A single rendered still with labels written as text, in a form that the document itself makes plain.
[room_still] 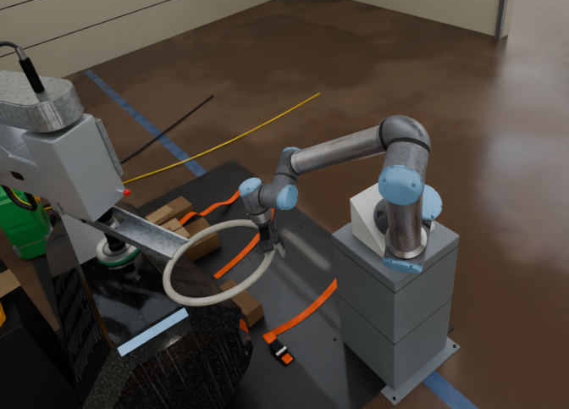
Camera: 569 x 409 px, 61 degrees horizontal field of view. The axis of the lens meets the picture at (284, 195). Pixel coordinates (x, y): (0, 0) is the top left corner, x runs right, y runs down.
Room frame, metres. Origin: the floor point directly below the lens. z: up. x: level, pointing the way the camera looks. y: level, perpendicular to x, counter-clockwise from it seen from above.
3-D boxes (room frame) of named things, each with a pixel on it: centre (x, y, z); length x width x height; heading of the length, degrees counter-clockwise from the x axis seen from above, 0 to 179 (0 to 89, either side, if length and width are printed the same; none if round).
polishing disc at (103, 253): (1.79, 0.85, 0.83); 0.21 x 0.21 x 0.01
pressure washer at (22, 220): (2.94, 1.95, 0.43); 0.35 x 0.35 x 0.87; 15
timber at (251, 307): (1.94, 0.39, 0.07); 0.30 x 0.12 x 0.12; 36
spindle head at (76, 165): (1.84, 0.92, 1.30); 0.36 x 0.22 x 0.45; 55
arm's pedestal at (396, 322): (1.52, -0.45, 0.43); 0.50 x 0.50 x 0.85; 30
